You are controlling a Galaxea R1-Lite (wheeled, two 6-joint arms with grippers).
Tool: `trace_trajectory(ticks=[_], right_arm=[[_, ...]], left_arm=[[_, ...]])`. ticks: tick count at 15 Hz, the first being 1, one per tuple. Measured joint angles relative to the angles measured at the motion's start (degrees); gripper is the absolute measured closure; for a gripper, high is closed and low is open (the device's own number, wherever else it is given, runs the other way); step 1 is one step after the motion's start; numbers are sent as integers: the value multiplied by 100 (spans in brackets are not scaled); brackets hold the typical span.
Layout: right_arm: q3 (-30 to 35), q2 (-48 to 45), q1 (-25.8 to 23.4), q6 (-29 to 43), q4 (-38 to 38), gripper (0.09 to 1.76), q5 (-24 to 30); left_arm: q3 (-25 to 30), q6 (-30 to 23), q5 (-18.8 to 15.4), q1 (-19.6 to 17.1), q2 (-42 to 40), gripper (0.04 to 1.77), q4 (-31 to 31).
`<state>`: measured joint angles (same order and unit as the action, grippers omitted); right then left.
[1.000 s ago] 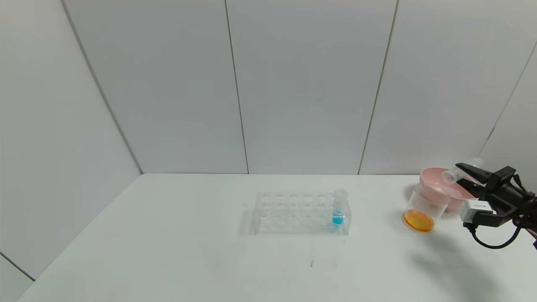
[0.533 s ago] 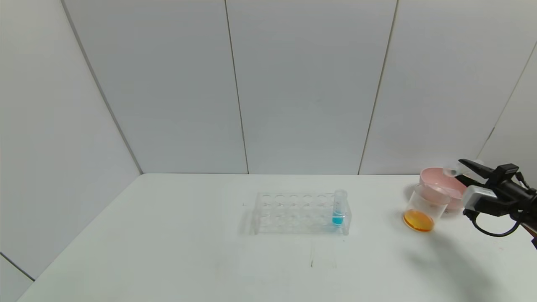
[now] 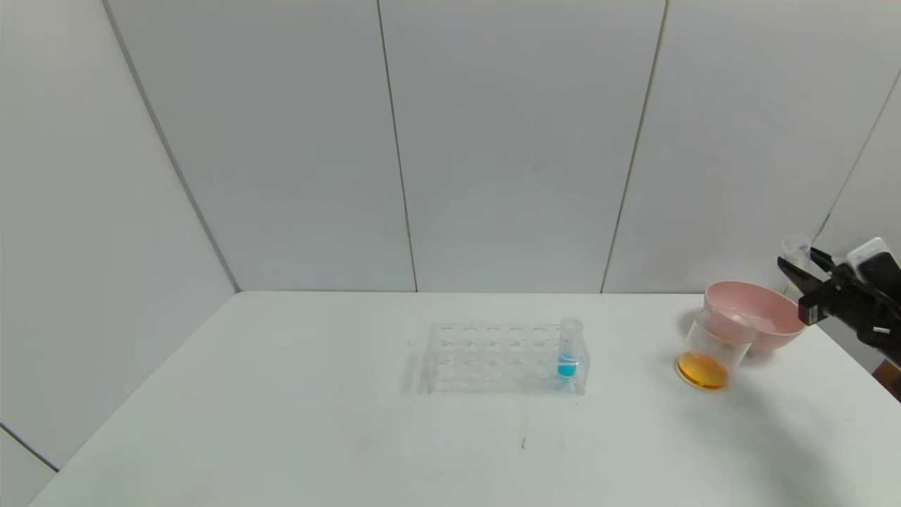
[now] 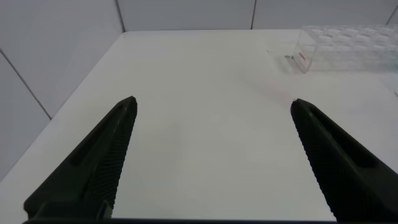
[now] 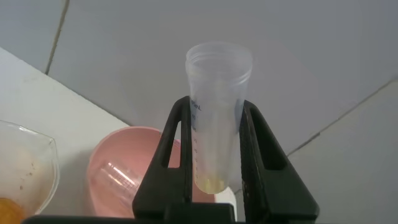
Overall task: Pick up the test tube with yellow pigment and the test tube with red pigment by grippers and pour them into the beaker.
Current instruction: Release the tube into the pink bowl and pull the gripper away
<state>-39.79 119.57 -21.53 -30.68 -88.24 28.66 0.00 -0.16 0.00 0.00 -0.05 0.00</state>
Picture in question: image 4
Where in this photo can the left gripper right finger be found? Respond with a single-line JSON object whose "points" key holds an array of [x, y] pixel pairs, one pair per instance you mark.
{"points": [[348, 174]]}

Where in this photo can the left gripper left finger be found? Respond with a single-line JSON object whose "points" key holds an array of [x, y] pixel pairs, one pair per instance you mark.
{"points": [[93, 174]]}

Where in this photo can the clear plastic test tube rack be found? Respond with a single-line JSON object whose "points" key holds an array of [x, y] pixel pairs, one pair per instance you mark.
{"points": [[342, 46]]}

